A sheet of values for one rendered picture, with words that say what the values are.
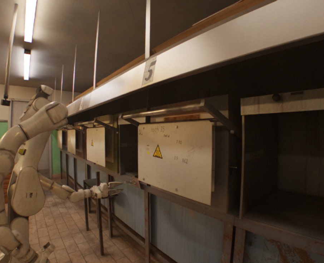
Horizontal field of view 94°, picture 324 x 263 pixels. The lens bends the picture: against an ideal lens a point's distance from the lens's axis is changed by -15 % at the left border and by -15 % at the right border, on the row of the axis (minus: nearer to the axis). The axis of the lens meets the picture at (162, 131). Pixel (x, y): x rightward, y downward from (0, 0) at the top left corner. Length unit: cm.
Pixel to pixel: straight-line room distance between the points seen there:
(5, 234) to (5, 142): 35
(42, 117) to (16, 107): 472
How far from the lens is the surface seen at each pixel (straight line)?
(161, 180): 110
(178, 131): 96
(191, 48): 75
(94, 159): 212
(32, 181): 102
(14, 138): 82
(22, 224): 112
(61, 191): 126
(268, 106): 83
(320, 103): 79
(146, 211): 156
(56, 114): 85
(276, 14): 62
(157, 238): 164
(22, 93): 557
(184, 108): 78
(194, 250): 136
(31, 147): 104
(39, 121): 83
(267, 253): 107
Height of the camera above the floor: 127
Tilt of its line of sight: 1 degrees up
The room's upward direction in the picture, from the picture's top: straight up
